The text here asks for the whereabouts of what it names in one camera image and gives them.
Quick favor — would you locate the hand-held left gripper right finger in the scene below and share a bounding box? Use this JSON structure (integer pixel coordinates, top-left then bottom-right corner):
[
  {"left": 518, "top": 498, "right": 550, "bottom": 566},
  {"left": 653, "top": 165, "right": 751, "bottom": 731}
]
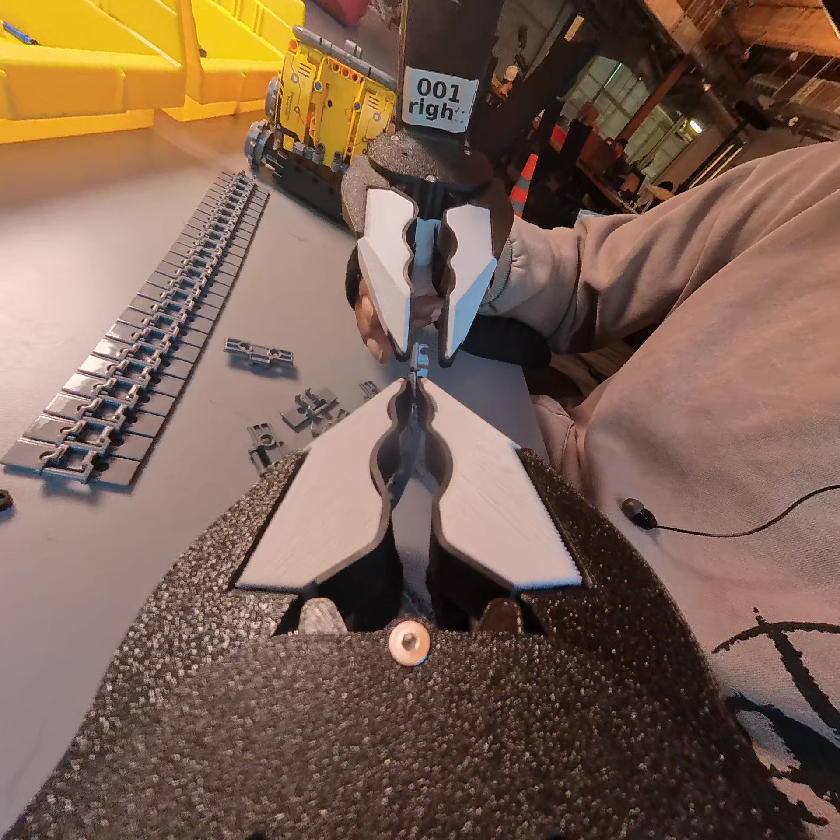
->
[{"left": 417, "top": 378, "right": 586, "bottom": 590}]

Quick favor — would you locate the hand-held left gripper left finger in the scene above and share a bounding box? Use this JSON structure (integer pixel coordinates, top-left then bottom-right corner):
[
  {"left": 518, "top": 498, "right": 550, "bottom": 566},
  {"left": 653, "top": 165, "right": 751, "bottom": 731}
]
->
[{"left": 234, "top": 377, "right": 409, "bottom": 593}]

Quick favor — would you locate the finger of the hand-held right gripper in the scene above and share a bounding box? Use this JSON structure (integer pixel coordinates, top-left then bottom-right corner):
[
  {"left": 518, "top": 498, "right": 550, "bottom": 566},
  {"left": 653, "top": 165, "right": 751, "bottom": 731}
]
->
[
  {"left": 436, "top": 203, "right": 500, "bottom": 365},
  {"left": 356, "top": 187, "right": 421, "bottom": 362}
]

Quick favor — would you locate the grey toy track belt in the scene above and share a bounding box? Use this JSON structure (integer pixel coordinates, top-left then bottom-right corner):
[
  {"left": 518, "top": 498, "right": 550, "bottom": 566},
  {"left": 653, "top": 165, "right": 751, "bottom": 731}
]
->
[
  {"left": 387, "top": 341, "right": 435, "bottom": 506},
  {"left": 0, "top": 169, "right": 271, "bottom": 490}
]

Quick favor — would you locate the yellow toy robot vehicle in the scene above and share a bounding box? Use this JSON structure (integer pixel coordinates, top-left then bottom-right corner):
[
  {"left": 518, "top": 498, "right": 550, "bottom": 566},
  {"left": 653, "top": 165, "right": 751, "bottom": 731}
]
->
[{"left": 244, "top": 26, "right": 398, "bottom": 221}]

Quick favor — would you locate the double grey track link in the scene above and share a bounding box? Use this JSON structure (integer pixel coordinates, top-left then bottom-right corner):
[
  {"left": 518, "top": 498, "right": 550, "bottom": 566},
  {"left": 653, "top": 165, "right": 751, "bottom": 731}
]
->
[{"left": 223, "top": 336, "right": 295, "bottom": 373}]

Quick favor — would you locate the person's right forearm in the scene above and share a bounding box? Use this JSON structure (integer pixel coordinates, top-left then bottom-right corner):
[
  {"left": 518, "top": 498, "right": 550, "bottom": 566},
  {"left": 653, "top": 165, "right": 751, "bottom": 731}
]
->
[{"left": 479, "top": 141, "right": 840, "bottom": 355}]

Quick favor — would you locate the grey desk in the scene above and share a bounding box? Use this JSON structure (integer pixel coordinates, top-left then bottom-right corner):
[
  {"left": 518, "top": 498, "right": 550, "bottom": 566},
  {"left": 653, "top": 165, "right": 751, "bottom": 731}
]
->
[{"left": 0, "top": 118, "right": 549, "bottom": 815}]

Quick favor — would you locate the person's right hand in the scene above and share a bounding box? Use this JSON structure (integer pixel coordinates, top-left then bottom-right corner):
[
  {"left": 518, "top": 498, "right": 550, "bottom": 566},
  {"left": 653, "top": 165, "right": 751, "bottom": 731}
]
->
[{"left": 354, "top": 277, "right": 396, "bottom": 365}]

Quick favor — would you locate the black chair armrest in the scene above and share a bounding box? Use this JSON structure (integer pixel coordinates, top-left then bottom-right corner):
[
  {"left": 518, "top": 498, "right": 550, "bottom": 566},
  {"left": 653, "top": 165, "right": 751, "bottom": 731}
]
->
[{"left": 459, "top": 315, "right": 552, "bottom": 368}]

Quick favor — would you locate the orange traffic cone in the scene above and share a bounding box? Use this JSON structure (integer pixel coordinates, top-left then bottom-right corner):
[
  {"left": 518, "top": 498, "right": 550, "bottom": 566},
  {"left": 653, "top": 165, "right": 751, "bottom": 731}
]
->
[{"left": 508, "top": 153, "right": 540, "bottom": 219}]

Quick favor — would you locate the yellow plastic storage bin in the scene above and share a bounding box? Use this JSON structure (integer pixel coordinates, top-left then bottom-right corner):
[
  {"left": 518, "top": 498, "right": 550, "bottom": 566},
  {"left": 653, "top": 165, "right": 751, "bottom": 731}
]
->
[
  {"left": 0, "top": 0, "right": 188, "bottom": 144},
  {"left": 157, "top": 0, "right": 308, "bottom": 122}
]

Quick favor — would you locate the person's beige hoodie torso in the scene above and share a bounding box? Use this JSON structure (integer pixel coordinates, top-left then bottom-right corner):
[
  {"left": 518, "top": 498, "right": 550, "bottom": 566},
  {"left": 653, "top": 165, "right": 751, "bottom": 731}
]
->
[{"left": 532, "top": 197, "right": 840, "bottom": 821}]

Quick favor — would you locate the thin black cable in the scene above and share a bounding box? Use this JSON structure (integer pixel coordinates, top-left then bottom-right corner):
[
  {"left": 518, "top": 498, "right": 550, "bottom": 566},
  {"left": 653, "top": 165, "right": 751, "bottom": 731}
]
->
[{"left": 656, "top": 484, "right": 840, "bottom": 539}]

